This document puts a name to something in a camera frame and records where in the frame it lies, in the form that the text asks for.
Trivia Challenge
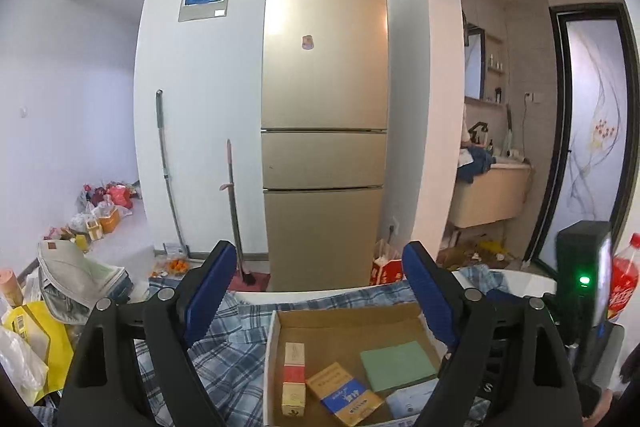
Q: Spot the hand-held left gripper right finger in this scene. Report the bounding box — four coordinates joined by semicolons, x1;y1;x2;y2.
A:
402;241;583;427

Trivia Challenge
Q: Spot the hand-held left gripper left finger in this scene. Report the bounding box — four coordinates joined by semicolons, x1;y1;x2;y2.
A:
59;240;237;427

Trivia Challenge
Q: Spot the green packet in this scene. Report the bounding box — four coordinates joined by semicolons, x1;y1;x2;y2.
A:
360;341;439;393

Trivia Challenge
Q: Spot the cardboard box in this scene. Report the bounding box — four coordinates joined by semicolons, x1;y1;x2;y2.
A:
262;302;451;427

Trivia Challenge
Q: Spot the light blue tissue packet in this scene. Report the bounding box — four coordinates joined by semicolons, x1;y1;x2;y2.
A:
386;379;441;419

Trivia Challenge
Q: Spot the red and yellow small box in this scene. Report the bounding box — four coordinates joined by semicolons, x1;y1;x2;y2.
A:
281;342;307;418

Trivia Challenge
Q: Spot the blue and yellow small box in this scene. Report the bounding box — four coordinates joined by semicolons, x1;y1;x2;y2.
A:
305;362;385;427

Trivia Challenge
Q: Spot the red and white carton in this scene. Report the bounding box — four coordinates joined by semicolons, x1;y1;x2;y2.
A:
370;239;405;286

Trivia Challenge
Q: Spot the red soda bottle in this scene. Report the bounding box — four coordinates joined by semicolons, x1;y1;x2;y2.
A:
607;233;640;322

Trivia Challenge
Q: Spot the blue plaid blanket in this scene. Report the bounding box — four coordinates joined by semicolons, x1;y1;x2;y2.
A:
30;268;511;427

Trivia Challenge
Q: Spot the wooden vanity cabinet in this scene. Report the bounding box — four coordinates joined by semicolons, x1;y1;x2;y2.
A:
447;164;533;228

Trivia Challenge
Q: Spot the pile of bagged groceries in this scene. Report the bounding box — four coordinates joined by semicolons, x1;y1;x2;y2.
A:
45;181;142;254

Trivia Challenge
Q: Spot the blue clothing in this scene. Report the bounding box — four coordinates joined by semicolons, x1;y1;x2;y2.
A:
459;147;497;182

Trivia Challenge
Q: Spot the yellow shopping bag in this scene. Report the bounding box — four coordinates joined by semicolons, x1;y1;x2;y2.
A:
2;302;74;403

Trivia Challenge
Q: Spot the black framed glass door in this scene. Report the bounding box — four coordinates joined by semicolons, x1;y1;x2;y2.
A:
525;3;637;266

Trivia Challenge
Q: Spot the orange capped container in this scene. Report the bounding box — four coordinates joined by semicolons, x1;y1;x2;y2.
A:
0;269;24;308

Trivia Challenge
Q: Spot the white plastic bag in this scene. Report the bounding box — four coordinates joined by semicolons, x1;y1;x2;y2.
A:
0;324;49;404

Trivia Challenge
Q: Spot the gold refrigerator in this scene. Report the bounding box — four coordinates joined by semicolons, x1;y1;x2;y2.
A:
261;0;390;293

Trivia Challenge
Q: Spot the bathroom mirror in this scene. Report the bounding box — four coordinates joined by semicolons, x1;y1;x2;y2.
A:
464;24;487;100

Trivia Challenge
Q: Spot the dark broom handle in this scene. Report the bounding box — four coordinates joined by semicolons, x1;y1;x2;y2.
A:
218;139;257;286

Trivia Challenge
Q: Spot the grey mop handle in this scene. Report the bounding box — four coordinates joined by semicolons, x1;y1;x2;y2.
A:
155;90;191;259

